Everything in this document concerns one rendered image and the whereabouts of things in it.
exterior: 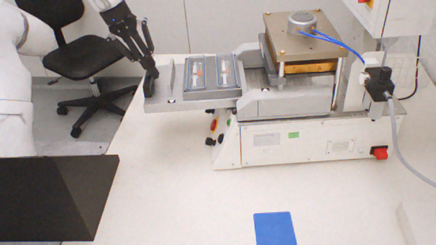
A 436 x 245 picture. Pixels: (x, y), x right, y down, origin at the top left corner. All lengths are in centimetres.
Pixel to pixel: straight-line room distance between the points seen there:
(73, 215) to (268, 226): 48
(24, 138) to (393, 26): 92
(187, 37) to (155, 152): 156
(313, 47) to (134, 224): 66
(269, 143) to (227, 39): 165
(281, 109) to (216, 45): 171
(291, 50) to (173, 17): 174
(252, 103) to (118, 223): 48
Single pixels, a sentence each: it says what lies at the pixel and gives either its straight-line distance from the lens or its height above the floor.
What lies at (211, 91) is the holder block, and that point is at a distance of 101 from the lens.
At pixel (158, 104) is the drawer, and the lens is 103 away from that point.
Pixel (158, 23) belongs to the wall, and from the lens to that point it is 266.
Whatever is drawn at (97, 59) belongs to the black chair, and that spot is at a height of 49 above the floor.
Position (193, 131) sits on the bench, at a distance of 125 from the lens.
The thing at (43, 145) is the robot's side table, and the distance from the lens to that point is 138.
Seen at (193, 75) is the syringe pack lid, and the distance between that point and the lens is 106.
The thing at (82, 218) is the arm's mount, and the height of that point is 85.
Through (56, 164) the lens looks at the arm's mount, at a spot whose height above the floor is 103.
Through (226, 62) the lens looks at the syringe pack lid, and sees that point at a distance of 111.
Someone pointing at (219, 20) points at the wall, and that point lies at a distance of 256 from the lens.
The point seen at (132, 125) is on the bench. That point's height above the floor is 75.
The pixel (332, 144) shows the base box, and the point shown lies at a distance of 110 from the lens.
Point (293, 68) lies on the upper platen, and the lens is 99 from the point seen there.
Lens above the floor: 155
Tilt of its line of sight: 39 degrees down
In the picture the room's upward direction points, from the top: 5 degrees counter-clockwise
